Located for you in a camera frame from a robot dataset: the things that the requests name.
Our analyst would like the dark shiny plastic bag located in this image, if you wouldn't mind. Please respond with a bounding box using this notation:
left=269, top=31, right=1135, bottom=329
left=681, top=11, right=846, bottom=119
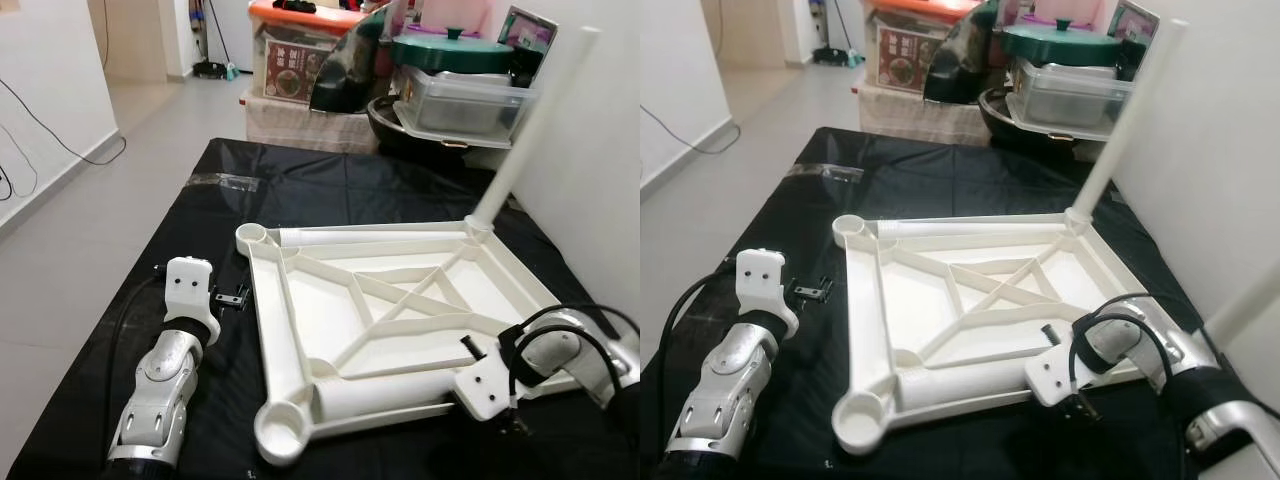
left=310, top=8, right=397, bottom=114
left=922, top=0, right=1007, bottom=105

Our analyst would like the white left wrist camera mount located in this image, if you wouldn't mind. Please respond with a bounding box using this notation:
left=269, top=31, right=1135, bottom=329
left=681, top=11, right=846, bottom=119
left=163, top=257, right=222, bottom=347
left=735, top=248, right=801, bottom=337

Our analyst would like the black round basin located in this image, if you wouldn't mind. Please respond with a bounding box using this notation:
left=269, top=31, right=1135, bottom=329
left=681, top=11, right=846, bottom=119
left=368, top=95, right=513, bottom=163
left=978, top=88, right=1113, bottom=153

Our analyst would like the beige low bench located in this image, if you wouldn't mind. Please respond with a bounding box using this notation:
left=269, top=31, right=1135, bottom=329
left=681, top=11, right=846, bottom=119
left=858, top=82, right=991, bottom=147
left=243, top=92, right=381, bottom=154

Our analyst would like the white plastic children table top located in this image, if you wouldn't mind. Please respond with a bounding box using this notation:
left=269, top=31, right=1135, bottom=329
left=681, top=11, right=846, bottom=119
left=235, top=218, right=601, bottom=468
left=830, top=210, right=1177, bottom=459

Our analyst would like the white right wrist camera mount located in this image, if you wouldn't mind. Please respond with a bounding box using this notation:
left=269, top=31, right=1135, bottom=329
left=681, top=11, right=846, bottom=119
left=1024, top=344, right=1088, bottom=409
left=453, top=345, right=523, bottom=421

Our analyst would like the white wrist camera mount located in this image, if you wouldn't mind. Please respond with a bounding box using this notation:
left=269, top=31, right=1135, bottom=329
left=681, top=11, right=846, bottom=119
left=163, top=257, right=222, bottom=347
left=453, top=345, right=523, bottom=421
left=735, top=248, right=801, bottom=337
left=1024, top=344, right=1088, bottom=409

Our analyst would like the long black wall cable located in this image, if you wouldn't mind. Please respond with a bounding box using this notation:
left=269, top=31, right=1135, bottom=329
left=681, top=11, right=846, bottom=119
left=0, top=78, right=128, bottom=167
left=640, top=104, right=742, bottom=157

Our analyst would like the clear storage box orange lid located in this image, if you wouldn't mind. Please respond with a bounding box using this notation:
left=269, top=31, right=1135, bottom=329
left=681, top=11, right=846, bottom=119
left=868, top=0, right=977, bottom=97
left=248, top=0, right=367, bottom=106

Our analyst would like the clear tape strip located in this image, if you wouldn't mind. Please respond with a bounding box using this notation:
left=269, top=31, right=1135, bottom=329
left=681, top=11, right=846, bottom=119
left=785, top=163, right=864, bottom=184
left=188, top=172, right=262, bottom=194

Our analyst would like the black tablecloth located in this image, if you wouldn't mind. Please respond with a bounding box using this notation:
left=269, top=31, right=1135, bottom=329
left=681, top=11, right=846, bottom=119
left=8, top=137, right=641, bottom=480
left=640, top=127, right=1280, bottom=480

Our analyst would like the black pole mop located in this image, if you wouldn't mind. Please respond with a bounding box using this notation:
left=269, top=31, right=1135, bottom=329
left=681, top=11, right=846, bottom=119
left=192, top=0, right=242, bottom=81
left=812, top=0, right=864, bottom=69

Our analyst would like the hanging black wall cable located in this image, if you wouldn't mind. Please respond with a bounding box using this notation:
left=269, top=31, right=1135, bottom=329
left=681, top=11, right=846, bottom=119
left=0, top=125, right=40, bottom=201

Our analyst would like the pink box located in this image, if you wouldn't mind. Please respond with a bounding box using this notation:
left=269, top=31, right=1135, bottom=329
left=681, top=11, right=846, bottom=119
left=405, top=0, right=521, bottom=41
left=1015, top=0, right=1126, bottom=31

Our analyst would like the framed picture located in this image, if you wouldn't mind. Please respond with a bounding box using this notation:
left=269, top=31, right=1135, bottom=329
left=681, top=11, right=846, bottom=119
left=1110, top=0, right=1162, bottom=51
left=498, top=5, right=559, bottom=57

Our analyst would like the dark green pot lid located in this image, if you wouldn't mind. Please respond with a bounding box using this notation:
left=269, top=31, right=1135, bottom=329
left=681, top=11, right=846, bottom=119
left=1002, top=18, right=1124, bottom=67
left=390, top=27, right=517, bottom=74

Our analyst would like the clear lidded plastic container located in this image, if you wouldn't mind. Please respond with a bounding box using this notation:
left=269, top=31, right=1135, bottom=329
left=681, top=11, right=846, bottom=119
left=392, top=65, right=537, bottom=143
left=1005, top=58, right=1142, bottom=137

